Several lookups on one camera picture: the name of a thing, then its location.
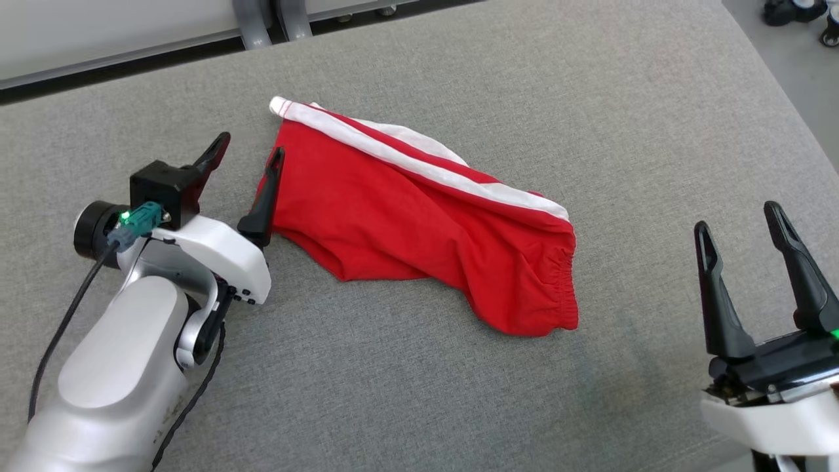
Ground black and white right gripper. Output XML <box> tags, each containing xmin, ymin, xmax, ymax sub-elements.
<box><xmin>695</xmin><ymin>201</ymin><xmax>839</xmax><ymax>456</ymax></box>

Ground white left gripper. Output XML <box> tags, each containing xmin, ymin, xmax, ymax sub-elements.
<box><xmin>141</xmin><ymin>131</ymin><xmax>286</xmax><ymax>306</ymax></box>

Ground red shorts with white stripes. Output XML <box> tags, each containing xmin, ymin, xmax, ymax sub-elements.
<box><xmin>254</xmin><ymin>96</ymin><xmax>580</xmax><ymax>338</ymax></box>

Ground white partition panel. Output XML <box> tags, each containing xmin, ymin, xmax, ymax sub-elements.
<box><xmin>0</xmin><ymin>0</ymin><xmax>242</xmax><ymax>90</ymax></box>
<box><xmin>307</xmin><ymin>0</ymin><xmax>420</xmax><ymax>18</ymax></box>

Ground teal left cable connector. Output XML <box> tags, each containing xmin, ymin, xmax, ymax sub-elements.
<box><xmin>107</xmin><ymin>201</ymin><xmax>164</xmax><ymax>249</ymax></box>

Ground grey partition post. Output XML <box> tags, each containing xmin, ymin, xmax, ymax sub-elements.
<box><xmin>275</xmin><ymin>0</ymin><xmax>314</xmax><ymax>42</ymax></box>
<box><xmin>232</xmin><ymin>0</ymin><xmax>273</xmax><ymax>50</ymax></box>

